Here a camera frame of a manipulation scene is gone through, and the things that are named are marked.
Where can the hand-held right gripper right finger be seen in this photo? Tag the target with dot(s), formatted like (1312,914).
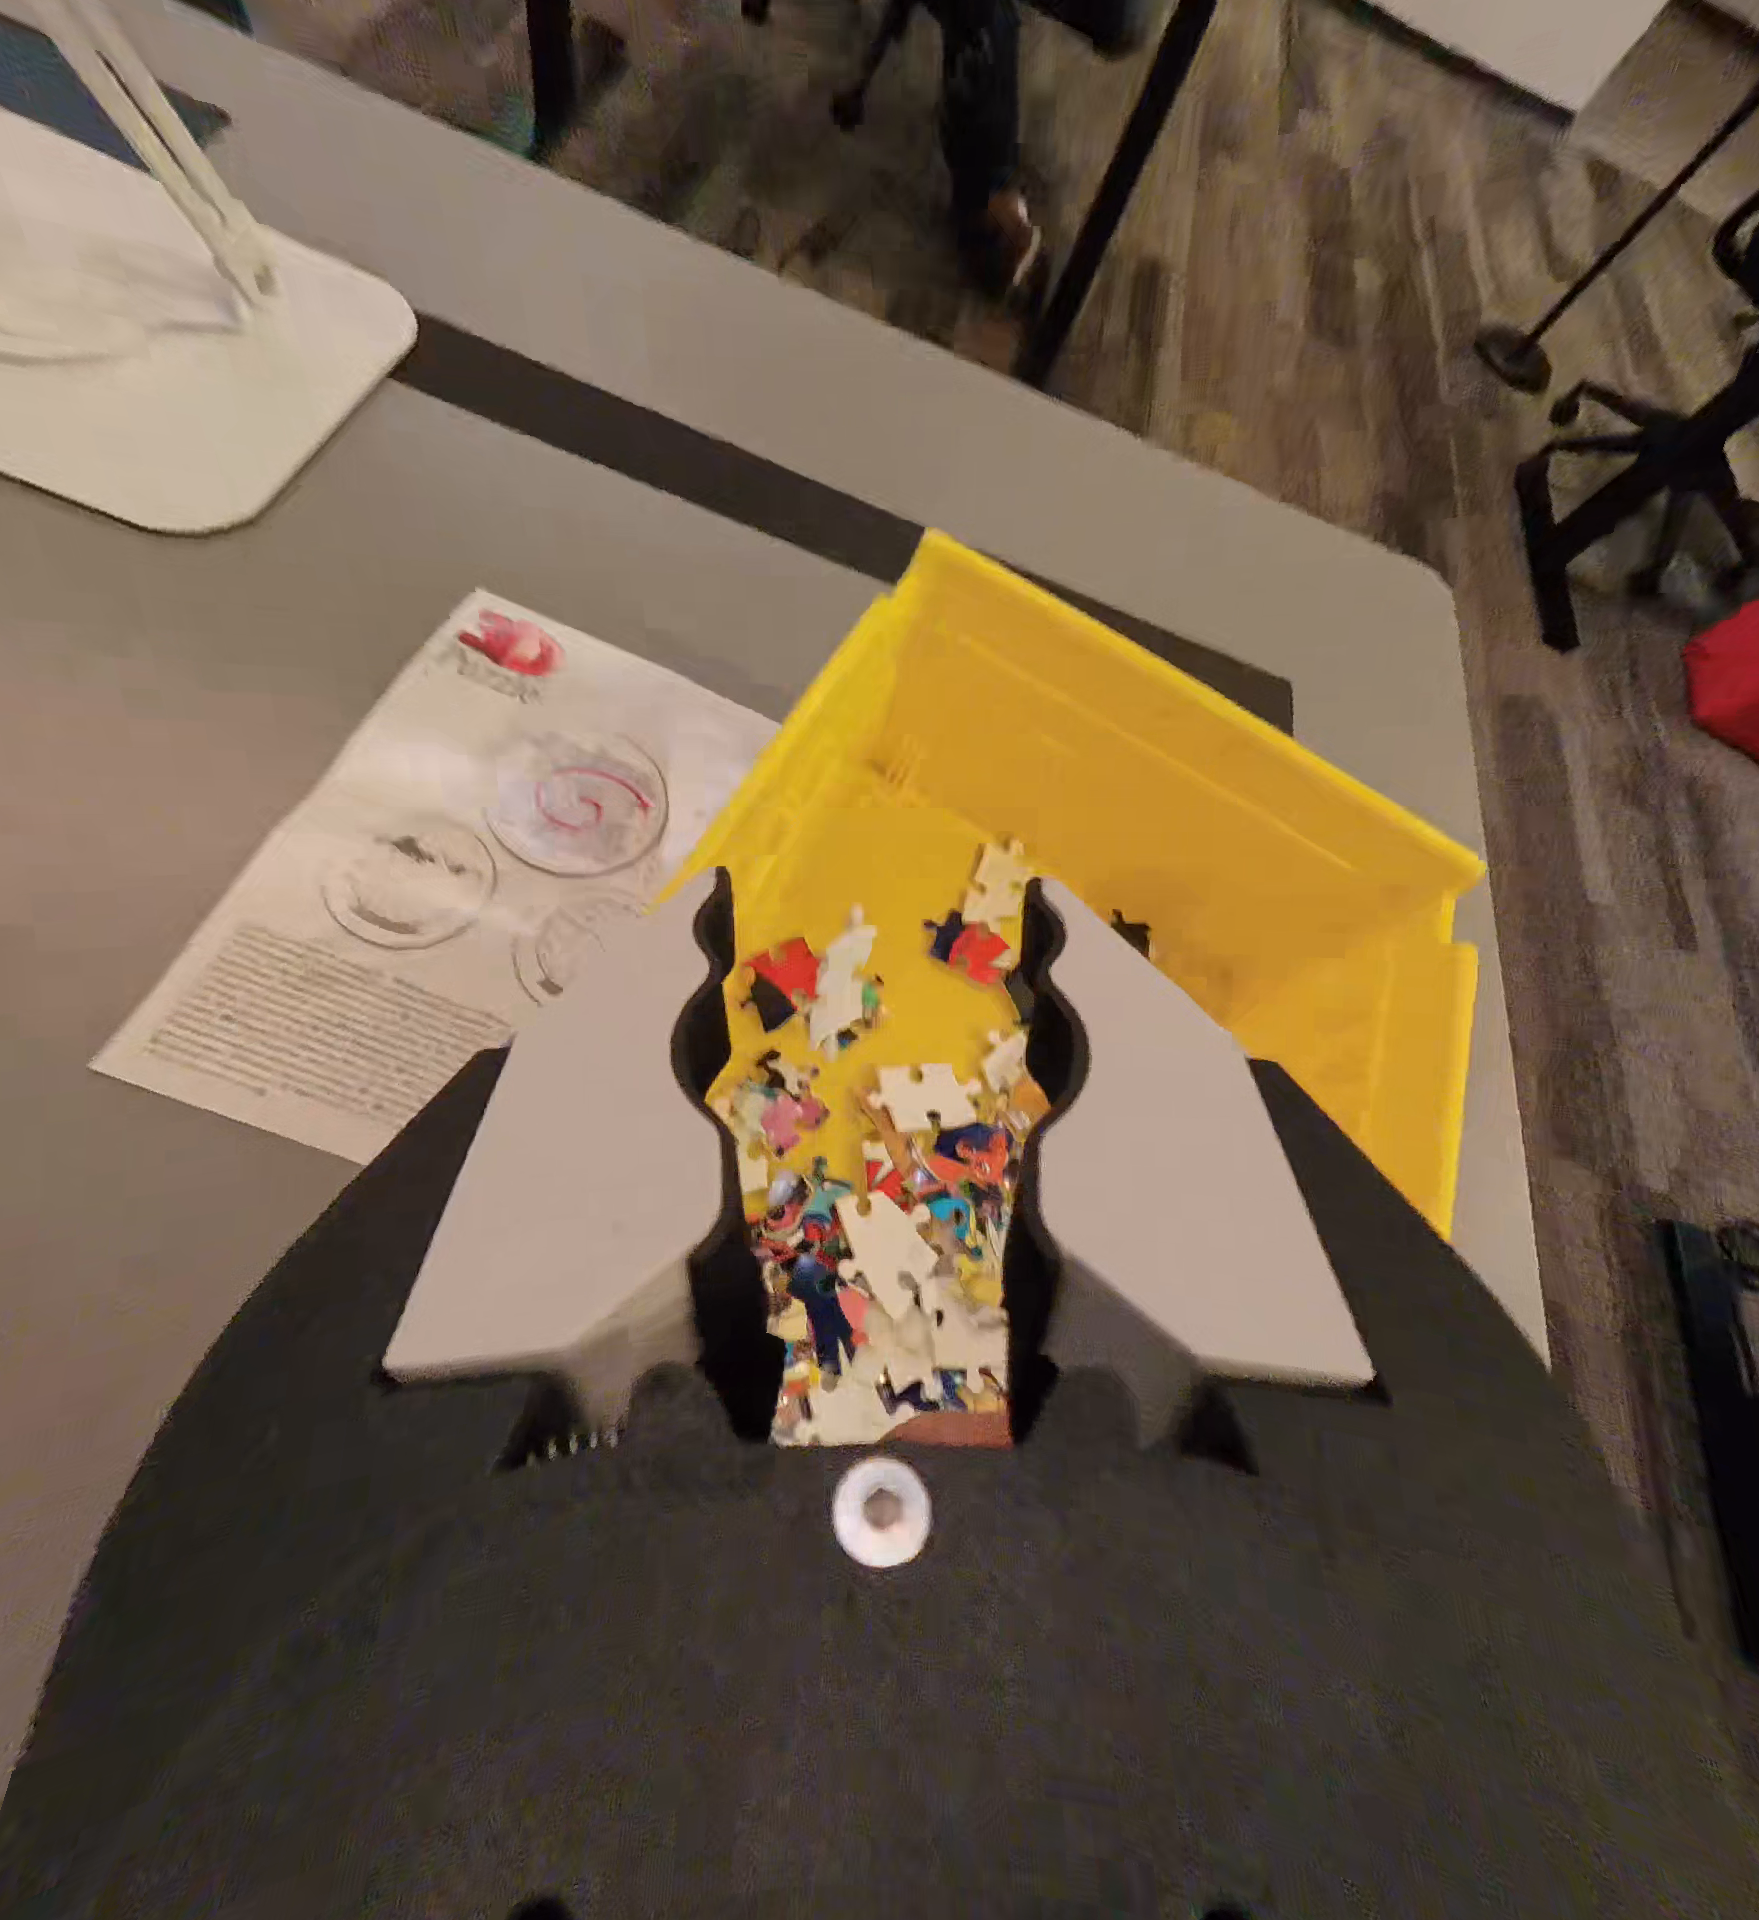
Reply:
(1209,1201)

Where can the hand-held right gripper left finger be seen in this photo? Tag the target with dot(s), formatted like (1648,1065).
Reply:
(563,1201)

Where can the heap of puzzle pieces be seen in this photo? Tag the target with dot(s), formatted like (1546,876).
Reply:
(889,1246)

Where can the yellow plastic bin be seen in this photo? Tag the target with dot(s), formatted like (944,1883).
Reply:
(1119,780)

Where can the person's right hand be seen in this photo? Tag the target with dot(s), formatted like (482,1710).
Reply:
(960,1431)

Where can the white instruction leaflet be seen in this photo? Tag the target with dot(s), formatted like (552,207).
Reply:
(294,1022)

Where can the black office chair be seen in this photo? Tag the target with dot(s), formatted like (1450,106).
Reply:
(1644,450)
(880,46)

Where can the black pole stand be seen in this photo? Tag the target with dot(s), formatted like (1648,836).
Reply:
(1512,360)

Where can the black table leg frame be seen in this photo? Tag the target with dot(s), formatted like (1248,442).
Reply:
(1742,1426)

